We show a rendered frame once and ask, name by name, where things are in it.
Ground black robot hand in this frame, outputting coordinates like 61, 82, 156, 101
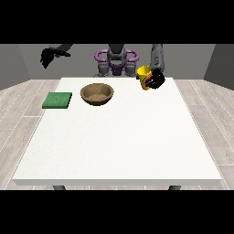
144, 68, 166, 90
39, 47, 71, 69

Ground yellow cup with melon print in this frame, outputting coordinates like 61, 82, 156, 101
136, 65, 154, 91

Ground green square pad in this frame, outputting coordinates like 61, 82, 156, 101
41, 91, 73, 110

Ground brown wooden bowl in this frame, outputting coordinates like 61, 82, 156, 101
80, 82, 115, 107

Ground grey robot trunk purple rings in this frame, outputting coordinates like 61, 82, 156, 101
93, 44, 141, 79

